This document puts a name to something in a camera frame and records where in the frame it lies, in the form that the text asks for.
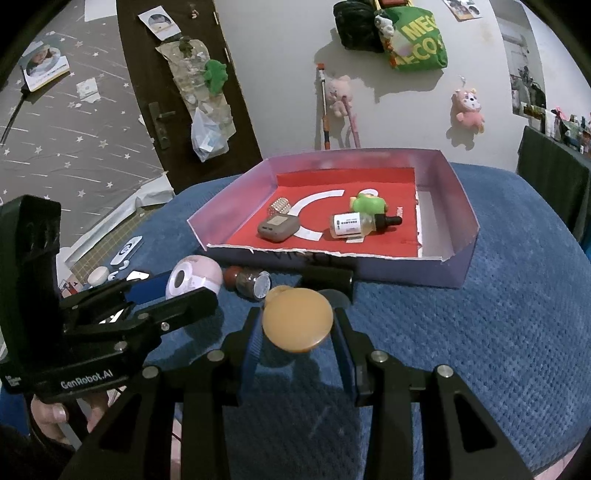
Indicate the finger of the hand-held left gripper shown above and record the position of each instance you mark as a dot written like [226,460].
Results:
[184,307]
[147,286]

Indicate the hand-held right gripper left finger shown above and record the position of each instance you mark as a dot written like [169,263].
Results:
[251,355]

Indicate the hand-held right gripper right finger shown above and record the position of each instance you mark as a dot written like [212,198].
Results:
[346,355]

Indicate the pale pink rounded device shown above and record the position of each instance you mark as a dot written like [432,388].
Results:
[194,274]

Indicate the amber round disc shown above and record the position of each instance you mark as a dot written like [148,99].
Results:
[298,323]
[279,290]

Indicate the clear round plastic container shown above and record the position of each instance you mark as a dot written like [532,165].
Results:
[328,297]

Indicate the black cylinder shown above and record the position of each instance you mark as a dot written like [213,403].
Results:
[325,277]

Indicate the grey square case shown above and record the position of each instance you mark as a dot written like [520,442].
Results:
[277,228]

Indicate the dropper bottle white label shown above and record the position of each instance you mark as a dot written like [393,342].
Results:
[351,225]

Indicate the studded silver cylinder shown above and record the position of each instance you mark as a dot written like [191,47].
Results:
[279,206]

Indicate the green yellow toy figure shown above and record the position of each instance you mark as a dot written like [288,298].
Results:
[367,202]

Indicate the pink cardboard box red lining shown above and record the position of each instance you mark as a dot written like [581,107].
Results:
[360,184]

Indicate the person's left hand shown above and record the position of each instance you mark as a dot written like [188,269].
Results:
[55,415]

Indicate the white earbud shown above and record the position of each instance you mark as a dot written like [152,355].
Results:
[121,264]

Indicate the white round earbud case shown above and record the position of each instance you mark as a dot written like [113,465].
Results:
[98,276]

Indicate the green cutting mat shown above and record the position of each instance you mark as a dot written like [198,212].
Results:
[85,249]

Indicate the white paper sheet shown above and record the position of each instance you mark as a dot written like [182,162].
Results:
[147,196]

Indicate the clear plastic bag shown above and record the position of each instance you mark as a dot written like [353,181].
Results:
[208,136]

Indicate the photo booklet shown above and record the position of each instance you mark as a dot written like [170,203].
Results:
[44,64]

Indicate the dark wooden door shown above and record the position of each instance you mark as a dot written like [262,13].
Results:
[138,69]

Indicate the green plush frog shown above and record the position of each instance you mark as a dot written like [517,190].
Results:
[216,76]

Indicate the pink stick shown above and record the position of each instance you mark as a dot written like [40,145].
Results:
[354,131]

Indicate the orange white stick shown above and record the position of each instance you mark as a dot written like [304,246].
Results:
[324,106]

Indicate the light pink plush bear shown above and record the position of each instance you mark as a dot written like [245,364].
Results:
[339,92]

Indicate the photo card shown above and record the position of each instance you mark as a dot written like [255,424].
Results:
[159,21]

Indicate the dark cloth covered table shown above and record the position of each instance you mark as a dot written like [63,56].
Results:
[554,180]

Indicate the pink white plush toy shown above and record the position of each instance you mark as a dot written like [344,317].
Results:
[467,110]

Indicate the row of bottles and trinkets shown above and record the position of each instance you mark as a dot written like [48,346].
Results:
[568,129]

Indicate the green shopping bag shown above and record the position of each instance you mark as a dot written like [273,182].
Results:
[418,41]

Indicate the black bag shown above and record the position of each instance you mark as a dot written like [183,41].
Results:
[355,25]

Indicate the wall mirror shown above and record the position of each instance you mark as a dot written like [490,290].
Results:
[519,60]

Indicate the wall photos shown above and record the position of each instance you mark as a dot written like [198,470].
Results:
[461,9]

